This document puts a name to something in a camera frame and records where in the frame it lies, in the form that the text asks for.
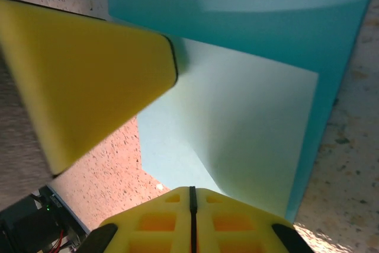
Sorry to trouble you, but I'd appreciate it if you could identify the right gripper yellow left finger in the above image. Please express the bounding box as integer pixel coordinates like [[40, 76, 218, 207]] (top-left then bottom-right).
[[78, 186, 194, 253]]

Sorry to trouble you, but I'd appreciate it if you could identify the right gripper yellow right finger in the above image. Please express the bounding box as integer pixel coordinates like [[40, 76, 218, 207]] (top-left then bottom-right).
[[192, 187, 311, 253]]

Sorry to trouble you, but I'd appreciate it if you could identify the teal paper sheet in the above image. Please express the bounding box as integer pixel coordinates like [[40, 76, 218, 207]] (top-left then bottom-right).
[[104, 0, 374, 227]]

